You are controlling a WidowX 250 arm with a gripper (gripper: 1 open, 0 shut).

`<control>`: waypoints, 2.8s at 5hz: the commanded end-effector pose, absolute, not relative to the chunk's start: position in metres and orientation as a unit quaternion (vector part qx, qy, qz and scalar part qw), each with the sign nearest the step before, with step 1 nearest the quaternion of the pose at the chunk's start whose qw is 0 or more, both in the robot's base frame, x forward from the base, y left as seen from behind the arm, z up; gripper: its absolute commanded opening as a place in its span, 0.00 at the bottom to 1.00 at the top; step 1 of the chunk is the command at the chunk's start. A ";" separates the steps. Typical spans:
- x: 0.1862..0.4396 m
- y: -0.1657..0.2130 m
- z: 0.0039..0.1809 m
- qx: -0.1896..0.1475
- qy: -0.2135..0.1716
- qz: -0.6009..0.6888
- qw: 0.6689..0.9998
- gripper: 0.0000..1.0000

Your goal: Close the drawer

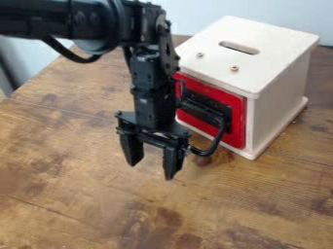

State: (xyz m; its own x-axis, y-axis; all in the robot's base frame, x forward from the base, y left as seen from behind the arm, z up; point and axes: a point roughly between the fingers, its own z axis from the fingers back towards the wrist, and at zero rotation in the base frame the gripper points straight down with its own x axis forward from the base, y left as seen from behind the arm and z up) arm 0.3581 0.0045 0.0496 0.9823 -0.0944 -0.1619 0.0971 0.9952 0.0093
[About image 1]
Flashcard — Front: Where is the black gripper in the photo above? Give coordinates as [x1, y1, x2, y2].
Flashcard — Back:
[117, 48, 189, 180]

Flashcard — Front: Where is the white wooden box cabinet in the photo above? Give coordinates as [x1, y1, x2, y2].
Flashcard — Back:
[177, 16, 318, 160]

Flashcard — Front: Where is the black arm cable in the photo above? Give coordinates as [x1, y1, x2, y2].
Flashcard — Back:
[40, 35, 106, 64]

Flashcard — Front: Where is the black drawer handle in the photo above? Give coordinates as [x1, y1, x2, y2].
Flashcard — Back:
[178, 89, 232, 157]

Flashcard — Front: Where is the red drawer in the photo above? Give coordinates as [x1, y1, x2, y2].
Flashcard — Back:
[174, 73, 246, 149]

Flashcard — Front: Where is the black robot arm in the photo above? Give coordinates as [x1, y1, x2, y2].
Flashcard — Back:
[0, 0, 189, 180]

